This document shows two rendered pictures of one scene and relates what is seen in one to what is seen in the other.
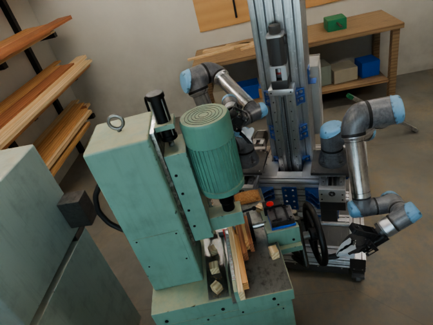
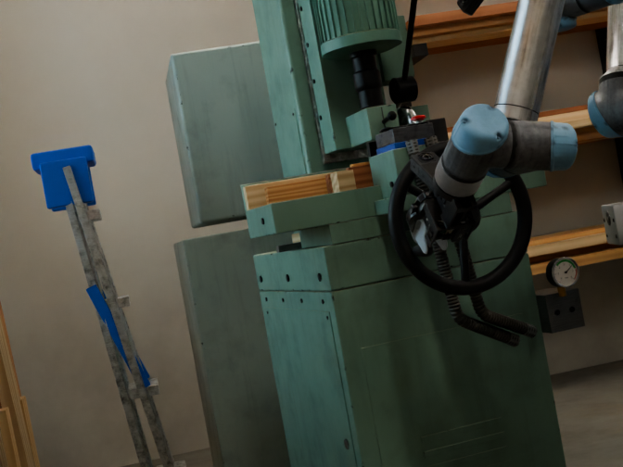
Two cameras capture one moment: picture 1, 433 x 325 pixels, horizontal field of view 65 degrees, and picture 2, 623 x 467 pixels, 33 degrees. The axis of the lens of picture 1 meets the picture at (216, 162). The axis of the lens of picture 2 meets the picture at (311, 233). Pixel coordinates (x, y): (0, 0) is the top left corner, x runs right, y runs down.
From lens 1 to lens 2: 2.36 m
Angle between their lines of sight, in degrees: 73
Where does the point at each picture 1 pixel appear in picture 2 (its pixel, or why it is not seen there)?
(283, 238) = (383, 177)
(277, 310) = (324, 321)
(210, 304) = (279, 258)
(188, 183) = (309, 25)
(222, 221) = (354, 127)
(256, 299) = (254, 215)
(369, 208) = not seen: hidden behind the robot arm
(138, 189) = (269, 20)
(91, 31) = not seen: outside the picture
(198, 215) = (321, 94)
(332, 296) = not seen: outside the picture
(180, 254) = (299, 164)
